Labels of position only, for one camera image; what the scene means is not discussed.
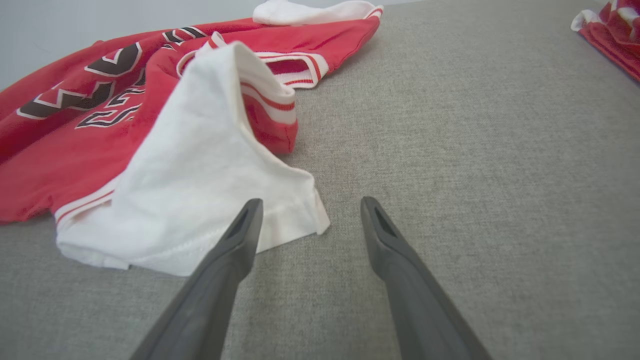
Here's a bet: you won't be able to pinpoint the red and white jersey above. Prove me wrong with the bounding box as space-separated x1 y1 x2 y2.
0 0 385 277

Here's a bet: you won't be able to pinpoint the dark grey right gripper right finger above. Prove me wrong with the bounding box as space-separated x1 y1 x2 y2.
360 196 493 360

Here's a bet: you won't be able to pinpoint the grey fabric sofa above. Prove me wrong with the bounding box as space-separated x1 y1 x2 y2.
0 0 640 360

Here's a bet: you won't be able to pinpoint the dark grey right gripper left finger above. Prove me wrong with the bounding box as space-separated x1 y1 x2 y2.
129 198 264 360

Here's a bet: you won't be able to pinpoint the red shorts with white stripes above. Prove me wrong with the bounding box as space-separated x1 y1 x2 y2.
571 0 640 83

